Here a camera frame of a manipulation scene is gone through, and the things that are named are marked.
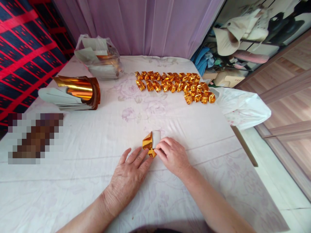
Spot person's left hand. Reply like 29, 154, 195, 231
104, 147, 154, 204

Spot person's right hand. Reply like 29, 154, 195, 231
154, 137, 192, 179

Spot gold paper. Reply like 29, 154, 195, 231
142, 130, 162, 159

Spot floral white bed sheet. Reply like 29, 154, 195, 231
0, 55, 290, 233

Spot rows of folded gold ingots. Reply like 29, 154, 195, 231
134, 71, 216, 105

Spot white plastic bag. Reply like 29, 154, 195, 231
211, 87, 271, 131

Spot stack of gold foil sheets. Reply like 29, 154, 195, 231
38, 75, 101, 112

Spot plastic bag of foil sheets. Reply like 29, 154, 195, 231
74, 34, 123, 81

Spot pale purple curtain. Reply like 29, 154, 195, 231
52, 0, 231, 59

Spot cluttered rack with hats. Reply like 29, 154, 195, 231
190, 0, 311, 88

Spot red and black patterned blanket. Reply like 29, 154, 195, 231
0, 0, 76, 136

